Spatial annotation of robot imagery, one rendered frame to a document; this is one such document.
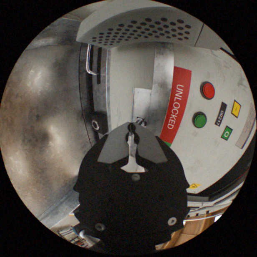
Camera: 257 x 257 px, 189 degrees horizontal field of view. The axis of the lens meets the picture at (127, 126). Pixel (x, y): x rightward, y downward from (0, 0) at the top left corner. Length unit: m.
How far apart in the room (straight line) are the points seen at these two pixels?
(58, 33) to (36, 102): 0.17
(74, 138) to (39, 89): 0.18
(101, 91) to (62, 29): 0.21
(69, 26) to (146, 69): 0.21
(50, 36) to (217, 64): 0.35
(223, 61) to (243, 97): 0.09
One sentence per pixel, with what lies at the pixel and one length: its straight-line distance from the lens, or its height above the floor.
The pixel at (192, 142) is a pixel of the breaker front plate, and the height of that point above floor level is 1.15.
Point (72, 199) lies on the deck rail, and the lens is 0.45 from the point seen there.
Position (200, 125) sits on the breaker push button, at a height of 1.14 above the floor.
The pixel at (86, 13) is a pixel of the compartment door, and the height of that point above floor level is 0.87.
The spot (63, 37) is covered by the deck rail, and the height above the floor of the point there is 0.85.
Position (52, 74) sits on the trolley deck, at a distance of 0.23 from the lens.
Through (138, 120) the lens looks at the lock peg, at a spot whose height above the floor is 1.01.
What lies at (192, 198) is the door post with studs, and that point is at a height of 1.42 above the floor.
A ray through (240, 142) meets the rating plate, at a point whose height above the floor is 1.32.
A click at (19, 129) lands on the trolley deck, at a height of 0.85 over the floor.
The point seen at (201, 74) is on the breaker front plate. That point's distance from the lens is 0.17.
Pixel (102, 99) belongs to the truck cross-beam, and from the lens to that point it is 0.22.
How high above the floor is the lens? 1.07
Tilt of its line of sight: 24 degrees down
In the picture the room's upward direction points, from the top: 109 degrees clockwise
